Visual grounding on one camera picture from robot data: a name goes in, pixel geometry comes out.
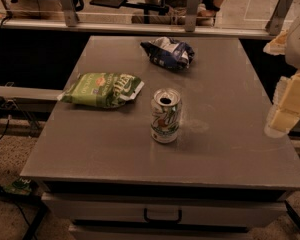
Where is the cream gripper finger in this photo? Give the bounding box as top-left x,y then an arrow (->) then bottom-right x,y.
264,70 -> 300,138
263,30 -> 287,56

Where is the blue chip bag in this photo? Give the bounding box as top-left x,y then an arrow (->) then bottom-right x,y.
140,37 -> 195,71

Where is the white green 7up can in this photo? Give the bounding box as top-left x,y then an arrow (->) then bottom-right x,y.
151,88 -> 182,144

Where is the green chip bag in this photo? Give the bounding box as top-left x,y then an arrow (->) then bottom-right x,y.
57,73 -> 144,109

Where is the black office chair base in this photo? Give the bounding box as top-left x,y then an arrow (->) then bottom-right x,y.
89,0 -> 191,25

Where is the white drawer cabinet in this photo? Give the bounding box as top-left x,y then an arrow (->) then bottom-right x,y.
42,192 -> 286,240

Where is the green packet on floor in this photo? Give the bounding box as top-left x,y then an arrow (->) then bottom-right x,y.
3,178 -> 32,196

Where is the metal rail with brackets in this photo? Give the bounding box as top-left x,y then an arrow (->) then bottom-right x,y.
0,0 -> 284,40

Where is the black drawer handle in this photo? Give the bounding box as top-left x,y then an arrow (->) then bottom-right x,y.
143,208 -> 183,224

